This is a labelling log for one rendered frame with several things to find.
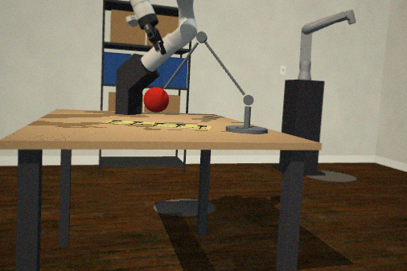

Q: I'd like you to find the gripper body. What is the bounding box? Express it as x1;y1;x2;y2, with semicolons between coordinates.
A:
138;13;167;56

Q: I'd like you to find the large cardboard box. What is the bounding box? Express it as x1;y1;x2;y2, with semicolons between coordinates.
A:
109;9;148;46
146;13;179;47

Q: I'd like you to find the blue box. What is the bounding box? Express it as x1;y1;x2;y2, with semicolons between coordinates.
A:
103;51;189;90

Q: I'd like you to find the pale yellow strip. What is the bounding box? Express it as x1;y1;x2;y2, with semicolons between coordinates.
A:
103;119;213;131

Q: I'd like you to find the pale wooden table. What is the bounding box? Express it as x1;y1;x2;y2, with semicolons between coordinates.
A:
0;109;323;271

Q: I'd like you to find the black shelf unit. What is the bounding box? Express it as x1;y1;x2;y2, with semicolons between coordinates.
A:
99;0;194;175

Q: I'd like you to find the black stand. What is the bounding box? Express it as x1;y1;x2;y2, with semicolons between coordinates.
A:
272;79;326;177

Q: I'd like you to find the grey round floor disc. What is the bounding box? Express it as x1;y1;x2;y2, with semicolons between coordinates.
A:
153;199;217;217
306;170;358;183

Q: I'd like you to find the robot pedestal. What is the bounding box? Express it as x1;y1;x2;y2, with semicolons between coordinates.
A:
115;53;161;116

